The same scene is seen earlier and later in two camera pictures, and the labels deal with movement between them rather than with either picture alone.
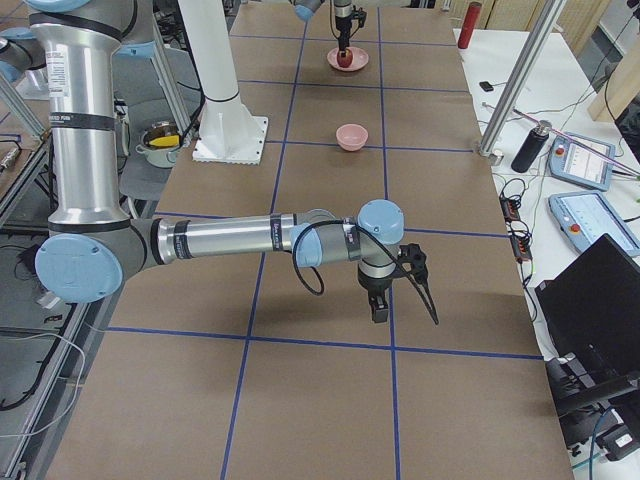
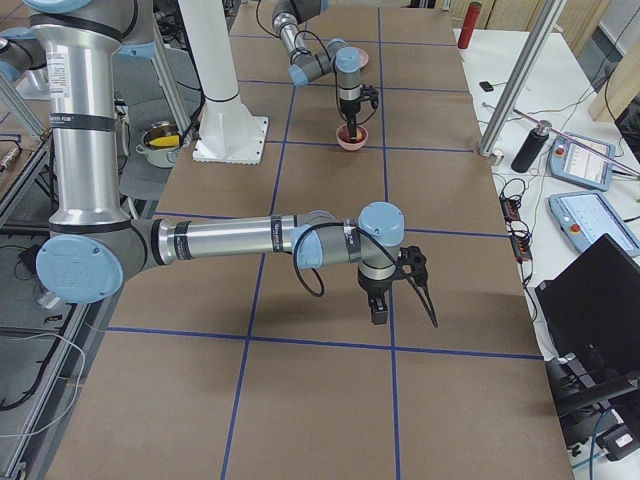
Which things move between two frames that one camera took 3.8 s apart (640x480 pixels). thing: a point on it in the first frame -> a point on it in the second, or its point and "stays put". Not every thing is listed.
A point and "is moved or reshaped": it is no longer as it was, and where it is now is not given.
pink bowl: [351, 137] stays put
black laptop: [593, 307] stays put
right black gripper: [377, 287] stays put
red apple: [345, 61] is moved or reshaped
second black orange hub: [521, 248] stays put
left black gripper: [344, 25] -> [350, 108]
